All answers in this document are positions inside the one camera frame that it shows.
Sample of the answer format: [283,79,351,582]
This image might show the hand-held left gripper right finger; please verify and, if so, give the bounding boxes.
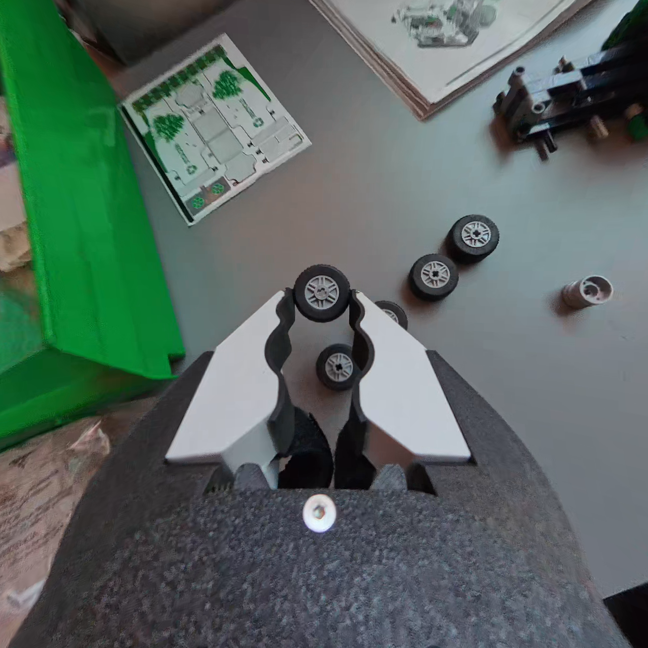
[352,292,473,464]

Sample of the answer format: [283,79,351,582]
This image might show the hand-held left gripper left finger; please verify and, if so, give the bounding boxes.
[165,290,296,487]

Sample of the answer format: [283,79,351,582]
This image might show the small black toy wheel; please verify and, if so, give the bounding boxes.
[375,300,409,332]
[408,253,460,303]
[448,214,500,264]
[316,344,363,392]
[293,264,351,324]

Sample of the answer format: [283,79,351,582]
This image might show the green plastic bin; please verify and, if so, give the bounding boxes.
[0,283,173,452]
[0,0,186,379]

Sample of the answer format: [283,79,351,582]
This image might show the grey ribbed cylinder piece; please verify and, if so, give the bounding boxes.
[561,274,615,311]

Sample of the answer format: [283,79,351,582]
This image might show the clear plastic bag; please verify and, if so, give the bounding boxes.
[0,400,168,633]

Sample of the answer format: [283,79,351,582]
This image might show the green white sticker sheet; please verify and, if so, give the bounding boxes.
[118,32,313,227]

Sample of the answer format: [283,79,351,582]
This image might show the partly built toy truck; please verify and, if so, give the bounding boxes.
[492,0,648,163]

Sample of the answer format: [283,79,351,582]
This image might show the instruction booklet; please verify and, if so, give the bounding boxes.
[308,0,597,122]

